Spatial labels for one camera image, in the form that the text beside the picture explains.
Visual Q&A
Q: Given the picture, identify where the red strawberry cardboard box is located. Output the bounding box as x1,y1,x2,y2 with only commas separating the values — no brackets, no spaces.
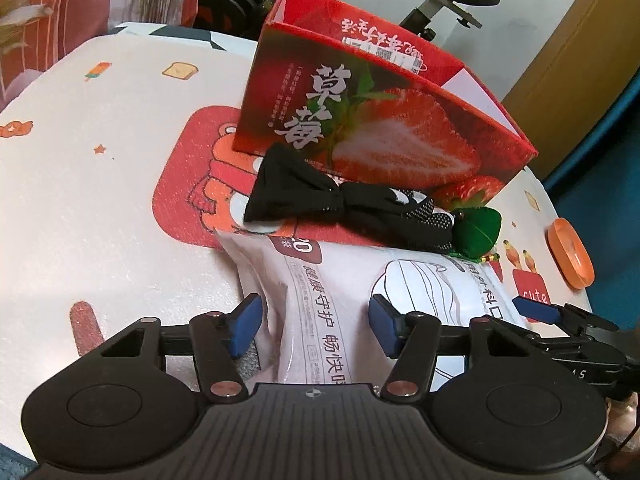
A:
232,0,540,213

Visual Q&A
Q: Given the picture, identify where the white printed tablecloth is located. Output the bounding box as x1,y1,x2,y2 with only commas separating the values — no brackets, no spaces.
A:
0,21,601,461

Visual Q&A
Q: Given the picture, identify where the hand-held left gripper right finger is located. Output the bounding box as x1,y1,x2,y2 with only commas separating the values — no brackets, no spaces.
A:
369,295,535,404

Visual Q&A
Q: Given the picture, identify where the yellow wooden panel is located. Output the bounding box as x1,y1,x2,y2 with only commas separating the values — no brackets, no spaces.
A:
500,0,640,181

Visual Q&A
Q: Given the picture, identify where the orange plastic dish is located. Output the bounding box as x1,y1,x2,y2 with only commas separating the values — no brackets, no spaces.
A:
546,217,596,291

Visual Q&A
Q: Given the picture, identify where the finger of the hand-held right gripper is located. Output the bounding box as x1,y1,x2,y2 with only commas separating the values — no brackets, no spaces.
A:
512,296,622,342

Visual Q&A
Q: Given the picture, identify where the blue panel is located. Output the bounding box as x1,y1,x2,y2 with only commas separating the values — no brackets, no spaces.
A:
544,75,640,198

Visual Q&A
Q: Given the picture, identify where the green plush leaf charm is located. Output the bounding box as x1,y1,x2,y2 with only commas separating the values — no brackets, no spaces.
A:
442,205,503,265

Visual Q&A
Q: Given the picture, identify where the white face mask packet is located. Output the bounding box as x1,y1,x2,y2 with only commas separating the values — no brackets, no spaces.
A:
215,230,542,397

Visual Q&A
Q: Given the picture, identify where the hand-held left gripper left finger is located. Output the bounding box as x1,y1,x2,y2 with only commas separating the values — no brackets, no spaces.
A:
95,294,264,404

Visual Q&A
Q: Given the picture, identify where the black dotted cloth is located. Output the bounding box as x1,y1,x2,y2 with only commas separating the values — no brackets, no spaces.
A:
243,142,458,253

